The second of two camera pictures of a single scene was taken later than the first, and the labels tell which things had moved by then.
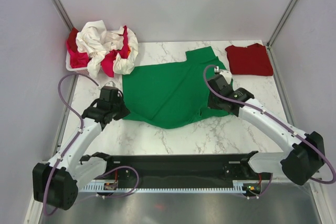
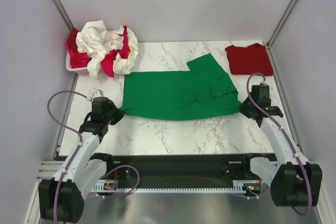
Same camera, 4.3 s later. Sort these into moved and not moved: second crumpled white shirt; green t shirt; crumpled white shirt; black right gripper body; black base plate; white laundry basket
Moved: green t shirt; black right gripper body
Not moved: crumpled white shirt; white laundry basket; black base plate; second crumpled white shirt
